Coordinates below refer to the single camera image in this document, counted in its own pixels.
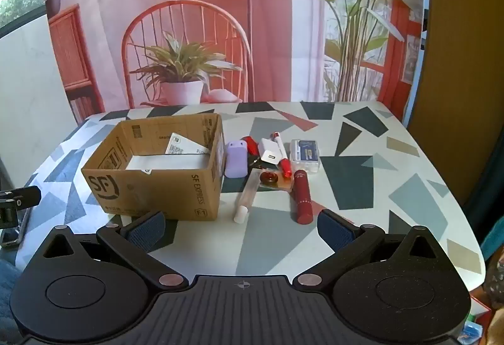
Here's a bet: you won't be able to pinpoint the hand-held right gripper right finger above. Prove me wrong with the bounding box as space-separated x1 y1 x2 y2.
292 209 440 288

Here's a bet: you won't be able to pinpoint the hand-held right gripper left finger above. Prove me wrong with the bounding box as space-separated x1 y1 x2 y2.
41 210 188 289

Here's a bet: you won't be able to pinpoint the brown cardboard box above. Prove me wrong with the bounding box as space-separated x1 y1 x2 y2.
81 112 226 221

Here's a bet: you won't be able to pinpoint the red cylindrical tube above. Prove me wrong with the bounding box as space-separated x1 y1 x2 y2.
290 169 313 225

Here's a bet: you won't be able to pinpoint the clear box with blue label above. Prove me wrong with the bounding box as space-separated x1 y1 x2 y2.
290 139 321 174

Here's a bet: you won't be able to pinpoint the clear tube with white cap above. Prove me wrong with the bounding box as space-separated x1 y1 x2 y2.
233 168 263 224

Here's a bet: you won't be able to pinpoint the red and white marker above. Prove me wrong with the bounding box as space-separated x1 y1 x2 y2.
271 131 293 179

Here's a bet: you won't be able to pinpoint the white charger block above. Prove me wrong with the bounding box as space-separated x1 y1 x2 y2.
257 137 283 165

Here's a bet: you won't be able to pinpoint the black keys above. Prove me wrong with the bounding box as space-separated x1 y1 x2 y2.
246 155 272 171

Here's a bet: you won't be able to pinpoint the purple plastic case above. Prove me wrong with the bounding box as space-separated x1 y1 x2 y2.
224 140 249 179

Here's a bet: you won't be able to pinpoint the small red object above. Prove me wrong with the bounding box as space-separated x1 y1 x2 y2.
240 135 260 155

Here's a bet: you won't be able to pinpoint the dark smartphone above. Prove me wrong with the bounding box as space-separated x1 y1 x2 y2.
0 210 29 248

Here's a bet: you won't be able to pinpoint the geometric patterned tablecloth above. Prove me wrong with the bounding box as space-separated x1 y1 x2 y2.
15 100 486 294

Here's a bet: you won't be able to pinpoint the white paper sheet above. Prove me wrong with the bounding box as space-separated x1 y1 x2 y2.
125 153 214 175

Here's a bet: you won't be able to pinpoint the white printed card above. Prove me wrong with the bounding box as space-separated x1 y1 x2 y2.
164 132 212 155

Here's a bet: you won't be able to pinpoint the red box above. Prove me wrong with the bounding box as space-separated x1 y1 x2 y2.
468 288 493 324

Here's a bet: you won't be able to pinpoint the blue green packet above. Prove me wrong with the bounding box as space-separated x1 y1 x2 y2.
459 319 486 345

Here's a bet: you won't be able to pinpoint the printed wall backdrop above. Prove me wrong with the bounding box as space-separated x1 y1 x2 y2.
41 0 431 122

